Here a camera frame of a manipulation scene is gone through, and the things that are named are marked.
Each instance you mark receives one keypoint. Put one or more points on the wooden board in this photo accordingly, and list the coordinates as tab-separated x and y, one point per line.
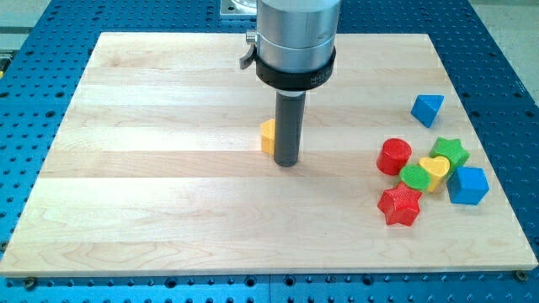
157	169

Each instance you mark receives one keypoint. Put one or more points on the green star block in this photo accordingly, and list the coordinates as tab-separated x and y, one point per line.
452	150

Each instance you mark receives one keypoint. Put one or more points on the yellow hexagon block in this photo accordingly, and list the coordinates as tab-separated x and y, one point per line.
267	144

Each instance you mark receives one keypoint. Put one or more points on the yellow heart block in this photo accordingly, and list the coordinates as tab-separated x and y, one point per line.
437	168

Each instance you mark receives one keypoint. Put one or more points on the blue triangle block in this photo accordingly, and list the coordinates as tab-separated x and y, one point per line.
426	107

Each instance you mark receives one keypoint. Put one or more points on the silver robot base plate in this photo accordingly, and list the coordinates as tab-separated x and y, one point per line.
238	9

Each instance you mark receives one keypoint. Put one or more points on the green cylinder block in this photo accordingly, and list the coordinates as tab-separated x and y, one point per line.
415	177

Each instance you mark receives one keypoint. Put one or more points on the red cylinder block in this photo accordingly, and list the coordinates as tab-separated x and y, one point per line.
393	156

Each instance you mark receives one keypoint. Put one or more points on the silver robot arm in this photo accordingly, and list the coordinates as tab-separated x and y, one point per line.
293	49

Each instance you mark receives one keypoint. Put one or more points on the blue cube block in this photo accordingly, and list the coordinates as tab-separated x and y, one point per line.
467	185

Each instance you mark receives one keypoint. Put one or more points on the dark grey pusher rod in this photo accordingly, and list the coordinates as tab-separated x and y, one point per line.
289	109

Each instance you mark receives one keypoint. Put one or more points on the black mounting collar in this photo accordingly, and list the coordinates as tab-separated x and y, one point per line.
295	81

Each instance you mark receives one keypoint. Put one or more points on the red star block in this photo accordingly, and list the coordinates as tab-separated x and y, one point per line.
400	205

